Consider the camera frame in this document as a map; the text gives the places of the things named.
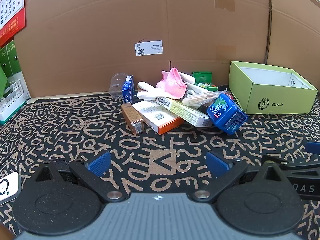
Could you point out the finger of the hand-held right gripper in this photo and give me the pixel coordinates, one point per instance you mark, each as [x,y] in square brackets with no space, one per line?
[313,147]
[292,163]

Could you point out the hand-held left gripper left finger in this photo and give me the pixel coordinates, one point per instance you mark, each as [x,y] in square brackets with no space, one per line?
[100,163]

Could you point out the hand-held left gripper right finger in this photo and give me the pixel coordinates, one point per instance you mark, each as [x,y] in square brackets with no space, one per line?
[216,163]

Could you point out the blue candy container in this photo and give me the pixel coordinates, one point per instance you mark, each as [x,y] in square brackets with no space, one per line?
[226,115]

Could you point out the long white green box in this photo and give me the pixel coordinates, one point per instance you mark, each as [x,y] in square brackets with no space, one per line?
[190,112]

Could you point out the light green cardboard box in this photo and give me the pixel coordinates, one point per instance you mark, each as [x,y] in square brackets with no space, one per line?
[280,97]

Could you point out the bag of wooden sticks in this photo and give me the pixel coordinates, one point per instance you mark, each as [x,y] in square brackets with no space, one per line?
[200,98]

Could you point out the orange and white box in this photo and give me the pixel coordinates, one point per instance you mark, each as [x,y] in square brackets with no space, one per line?
[157,117]

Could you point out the small blue box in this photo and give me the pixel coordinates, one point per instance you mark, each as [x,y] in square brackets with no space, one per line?
[128,90]

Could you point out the white glove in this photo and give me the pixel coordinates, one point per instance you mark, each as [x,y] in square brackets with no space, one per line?
[196,86]
[148,90]

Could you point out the pink glove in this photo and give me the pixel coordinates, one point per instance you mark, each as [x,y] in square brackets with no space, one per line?
[172,83]

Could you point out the small brown box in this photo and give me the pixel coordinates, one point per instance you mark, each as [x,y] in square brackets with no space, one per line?
[132,118]

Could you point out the clear plastic cup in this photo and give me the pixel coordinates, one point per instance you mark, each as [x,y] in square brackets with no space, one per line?
[117,85]

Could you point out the green printed box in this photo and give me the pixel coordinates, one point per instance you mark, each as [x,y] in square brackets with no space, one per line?
[203,78]

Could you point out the small white device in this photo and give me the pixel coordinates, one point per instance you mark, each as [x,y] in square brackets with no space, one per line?
[8,187]

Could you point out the white plastic basket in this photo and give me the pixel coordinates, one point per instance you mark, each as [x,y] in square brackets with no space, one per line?
[11,97]

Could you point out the white paper label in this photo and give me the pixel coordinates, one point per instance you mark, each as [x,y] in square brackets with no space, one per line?
[149,48]

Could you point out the green file box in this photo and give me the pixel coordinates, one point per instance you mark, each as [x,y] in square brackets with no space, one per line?
[11,60]

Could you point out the large brown cardboard sheet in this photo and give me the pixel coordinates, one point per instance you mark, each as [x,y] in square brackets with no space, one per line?
[125,17]

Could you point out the red wall calendar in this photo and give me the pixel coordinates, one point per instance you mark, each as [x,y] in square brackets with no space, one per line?
[11,7]

